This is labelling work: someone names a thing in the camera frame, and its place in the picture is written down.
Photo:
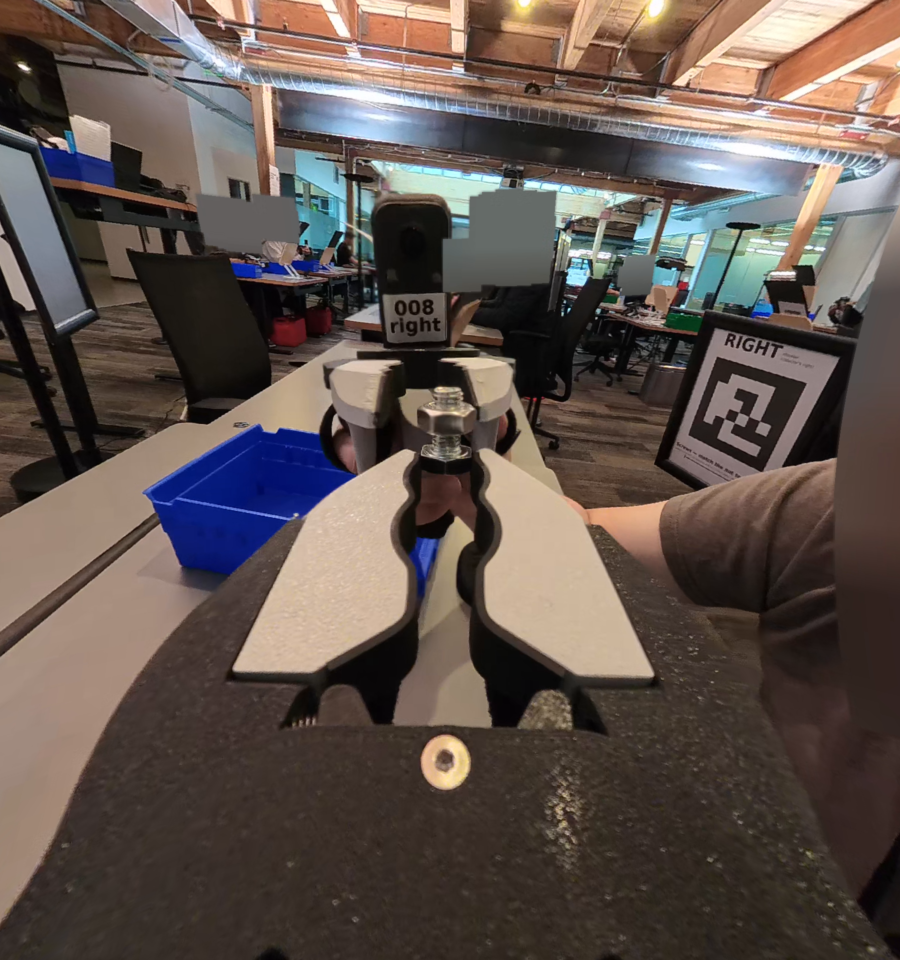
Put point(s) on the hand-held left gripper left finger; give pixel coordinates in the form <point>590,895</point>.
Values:
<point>330,585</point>

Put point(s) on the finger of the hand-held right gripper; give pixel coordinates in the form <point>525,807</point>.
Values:
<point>356,394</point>
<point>487,390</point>

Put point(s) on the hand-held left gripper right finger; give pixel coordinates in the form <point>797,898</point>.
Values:
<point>562,592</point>

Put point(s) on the small metal part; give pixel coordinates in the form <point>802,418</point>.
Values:
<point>446,417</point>

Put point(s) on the short steel bolt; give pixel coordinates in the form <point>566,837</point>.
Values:
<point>444,444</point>

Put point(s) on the blue plastic bin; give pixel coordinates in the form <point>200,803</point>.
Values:
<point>75,166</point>
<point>232,510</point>

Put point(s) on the person's right forearm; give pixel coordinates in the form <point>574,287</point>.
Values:
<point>622,525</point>

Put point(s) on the person's right hand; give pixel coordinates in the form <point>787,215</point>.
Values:
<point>439,499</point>

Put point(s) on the wooden display board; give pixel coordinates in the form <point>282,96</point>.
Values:
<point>463,319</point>

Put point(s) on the red container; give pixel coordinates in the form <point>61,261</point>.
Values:
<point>318,320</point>
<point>289,331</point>

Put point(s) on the black floor lamp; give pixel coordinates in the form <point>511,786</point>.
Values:
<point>742,226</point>
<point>358,178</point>

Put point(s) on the ceiling projector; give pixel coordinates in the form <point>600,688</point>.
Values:
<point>511,180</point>

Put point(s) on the grey metal bin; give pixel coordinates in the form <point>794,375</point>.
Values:
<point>661,384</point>

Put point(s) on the person's torso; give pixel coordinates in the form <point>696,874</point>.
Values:
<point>757,562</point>

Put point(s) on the green plastic bin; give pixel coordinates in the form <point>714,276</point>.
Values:
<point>682,322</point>

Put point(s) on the framed marker sign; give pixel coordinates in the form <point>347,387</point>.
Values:
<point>750,405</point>

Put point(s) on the wooden top desk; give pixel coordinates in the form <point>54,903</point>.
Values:
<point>120,195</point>

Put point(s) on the display screen on black stand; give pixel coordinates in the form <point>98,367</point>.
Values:
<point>30,225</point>

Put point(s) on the wooden support post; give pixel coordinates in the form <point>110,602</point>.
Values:
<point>262,135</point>

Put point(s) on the silver ventilation duct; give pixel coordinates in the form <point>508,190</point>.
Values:
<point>495,82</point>

